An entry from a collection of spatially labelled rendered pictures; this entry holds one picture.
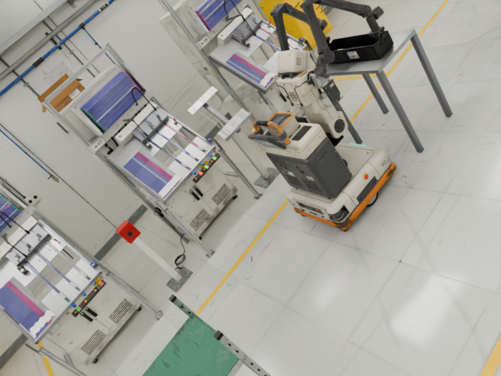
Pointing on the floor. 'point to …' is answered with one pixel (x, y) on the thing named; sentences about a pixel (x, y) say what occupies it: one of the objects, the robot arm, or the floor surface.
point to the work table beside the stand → (370, 66)
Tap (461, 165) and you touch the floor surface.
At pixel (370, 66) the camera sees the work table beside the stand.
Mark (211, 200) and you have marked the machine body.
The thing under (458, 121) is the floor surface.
